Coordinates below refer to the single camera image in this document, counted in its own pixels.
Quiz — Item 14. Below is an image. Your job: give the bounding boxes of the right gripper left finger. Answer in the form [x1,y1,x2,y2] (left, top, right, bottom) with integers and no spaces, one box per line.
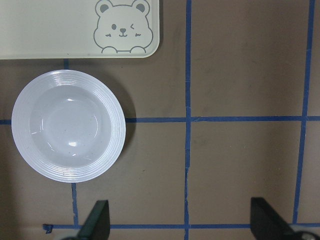
[77,200,110,240]

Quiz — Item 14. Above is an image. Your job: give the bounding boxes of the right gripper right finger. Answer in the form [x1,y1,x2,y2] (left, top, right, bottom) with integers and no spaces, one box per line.
[250,197,296,240]

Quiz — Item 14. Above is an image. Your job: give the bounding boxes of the white round plate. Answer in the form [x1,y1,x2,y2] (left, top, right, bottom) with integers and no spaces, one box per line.
[11,70,126,183]

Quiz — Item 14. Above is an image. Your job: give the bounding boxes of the cream bear tray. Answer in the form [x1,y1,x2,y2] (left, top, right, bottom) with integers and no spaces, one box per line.
[0,0,160,60]

